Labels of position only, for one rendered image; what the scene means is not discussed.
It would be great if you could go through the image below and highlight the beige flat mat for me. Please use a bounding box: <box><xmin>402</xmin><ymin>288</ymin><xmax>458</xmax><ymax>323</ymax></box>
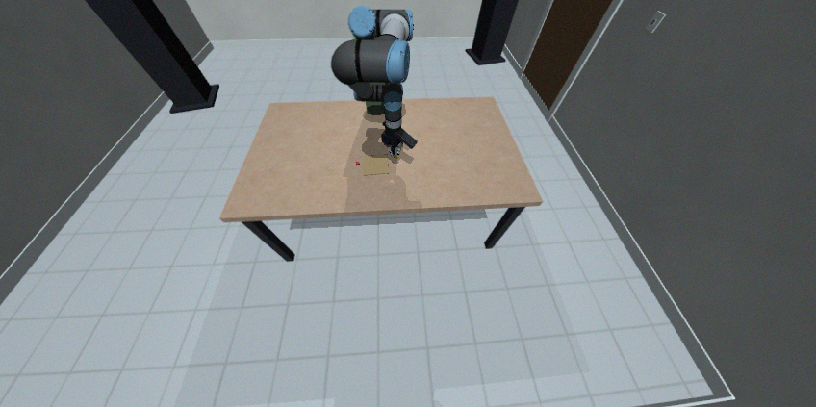
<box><xmin>363</xmin><ymin>154</ymin><xmax>389</xmax><ymax>175</ymax></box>

